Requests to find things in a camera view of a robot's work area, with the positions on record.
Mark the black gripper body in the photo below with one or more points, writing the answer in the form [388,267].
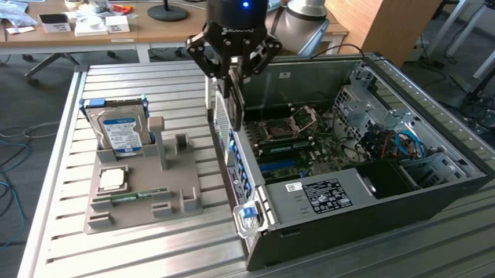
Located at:
[235,20]

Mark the graphics card with metal bracket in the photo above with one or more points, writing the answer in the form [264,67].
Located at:
[235,110]

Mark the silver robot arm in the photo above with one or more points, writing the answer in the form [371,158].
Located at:
[301,26]

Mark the black round lamp base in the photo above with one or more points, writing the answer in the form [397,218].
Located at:
[168,13]

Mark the small white box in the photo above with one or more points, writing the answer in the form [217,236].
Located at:
[116,24]

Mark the red orange small item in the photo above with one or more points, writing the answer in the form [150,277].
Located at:
[121,8]

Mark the silver socket cover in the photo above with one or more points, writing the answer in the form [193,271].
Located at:
[305,116]

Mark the white box with tape roll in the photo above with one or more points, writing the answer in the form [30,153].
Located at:
[90,27]

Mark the CPU socket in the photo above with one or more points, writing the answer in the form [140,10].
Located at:
[279,130]

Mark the wooden cabinet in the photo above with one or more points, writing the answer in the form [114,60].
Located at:
[387,29]

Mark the wooden desk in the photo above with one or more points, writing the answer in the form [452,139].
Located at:
[77,40]

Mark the perforated metal disk bay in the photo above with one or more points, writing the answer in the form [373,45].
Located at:
[355,113]

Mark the green RAM stick white label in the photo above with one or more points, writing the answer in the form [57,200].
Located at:
[285,147]

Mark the hard disk with blue carrier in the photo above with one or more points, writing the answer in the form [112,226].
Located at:
[120,130]

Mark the beige tape roll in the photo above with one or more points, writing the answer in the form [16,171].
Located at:
[72,3]

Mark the black and white box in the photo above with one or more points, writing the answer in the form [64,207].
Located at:
[57,27]

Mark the green motherboard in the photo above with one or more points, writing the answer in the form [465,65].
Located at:
[328,150]

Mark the blue expansion slot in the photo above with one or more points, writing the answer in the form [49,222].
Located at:
[277,165]

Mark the grey parts rack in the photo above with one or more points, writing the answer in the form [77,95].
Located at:
[173,171]

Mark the white paper tag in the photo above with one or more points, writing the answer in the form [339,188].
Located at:
[18,30]

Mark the clear plastic bag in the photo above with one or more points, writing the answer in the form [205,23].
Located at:
[14,14]

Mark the silver CPU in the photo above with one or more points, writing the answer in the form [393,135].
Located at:
[112,179]

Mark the grey power supply unit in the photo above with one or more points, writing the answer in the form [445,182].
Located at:
[281,202]

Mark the blue case release latch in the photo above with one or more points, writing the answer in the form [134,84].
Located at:
[247,212]

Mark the grey slotted disk bay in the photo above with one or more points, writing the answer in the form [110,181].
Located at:
[432,171]

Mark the open black PC case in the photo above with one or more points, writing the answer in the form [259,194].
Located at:
[348,231]

